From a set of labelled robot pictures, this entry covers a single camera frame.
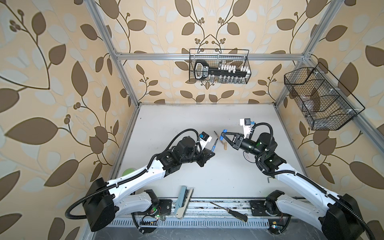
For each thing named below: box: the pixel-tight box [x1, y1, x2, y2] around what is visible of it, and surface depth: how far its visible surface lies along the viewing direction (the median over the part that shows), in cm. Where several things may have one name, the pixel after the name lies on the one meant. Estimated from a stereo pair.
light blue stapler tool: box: [174, 185, 194, 219], surface depth 75 cm
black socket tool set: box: [194, 60, 251, 81], surface depth 85 cm
